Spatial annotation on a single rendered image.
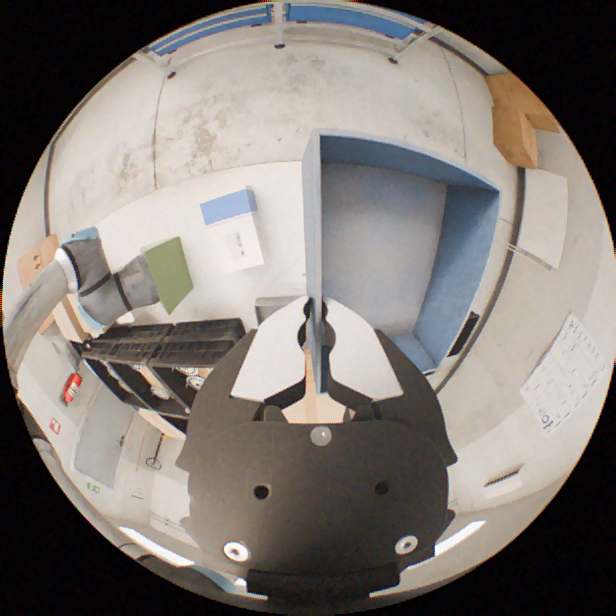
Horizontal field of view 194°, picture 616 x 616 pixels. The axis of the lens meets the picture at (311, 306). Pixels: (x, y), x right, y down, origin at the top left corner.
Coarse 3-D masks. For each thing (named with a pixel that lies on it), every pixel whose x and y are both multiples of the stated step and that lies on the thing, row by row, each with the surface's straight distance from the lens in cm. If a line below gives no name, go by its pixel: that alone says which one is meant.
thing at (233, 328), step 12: (180, 324) 77; (192, 324) 75; (204, 324) 71; (216, 324) 68; (228, 324) 66; (240, 324) 67; (168, 336) 73; (180, 336) 69; (192, 336) 66; (204, 336) 63; (216, 336) 60; (228, 336) 58; (240, 336) 65
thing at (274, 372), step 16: (304, 304) 11; (272, 320) 10; (288, 320) 10; (304, 320) 10; (256, 336) 9; (272, 336) 9; (288, 336) 9; (304, 336) 10; (256, 352) 8; (272, 352) 8; (288, 352) 8; (304, 352) 8; (256, 368) 8; (272, 368) 7; (288, 368) 7; (304, 368) 7; (240, 384) 7; (256, 384) 7; (272, 384) 7; (288, 384) 7; (304, 384) 7; (256, 400) 7; (272, 400) 7; (288, 400) 8
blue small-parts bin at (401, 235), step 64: (320, 128) 10; (320, 192) 9; (384, 192) 18; (448, 192) 22; (320, 256) 9; (384, 256) 18; (448, 256) 21; (320, 320) 11; (384, 320) 23; (448, 320) 22; (320, 384) 17
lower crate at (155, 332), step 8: (136, 328) 98; (144, 328) 93; (152, 328) 88; (160, 328) 84; (168, 328) 81; (128, 336) 96; (136, 336) 91; (144, 336) 86; (152, 336) 80; (160, 336) 76
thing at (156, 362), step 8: (152, 360) 67; (160, 360) 65; (168, 360) 62; (176, 360) 60; (184, 360) 58; (192, 360) 57; (200, 360) 55; (208, 360) 54; (216, 360) 52; (152, 368) 69; (160, 376) 71
